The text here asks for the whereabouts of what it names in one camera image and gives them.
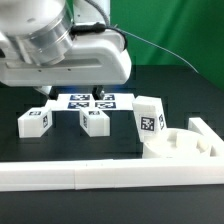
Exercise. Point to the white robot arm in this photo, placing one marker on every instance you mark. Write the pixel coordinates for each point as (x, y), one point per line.
(47, 44)

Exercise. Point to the white sheet with tags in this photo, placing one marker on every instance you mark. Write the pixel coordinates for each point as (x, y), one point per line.
(73, 102)

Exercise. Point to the white round stool seat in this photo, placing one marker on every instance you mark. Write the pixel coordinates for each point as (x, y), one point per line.
(178, 144)

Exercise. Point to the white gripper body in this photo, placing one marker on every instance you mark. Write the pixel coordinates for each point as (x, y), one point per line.
(94, 59)

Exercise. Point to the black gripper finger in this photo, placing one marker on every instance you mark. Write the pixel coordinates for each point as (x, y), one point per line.
(45, 90)
(98, 92)

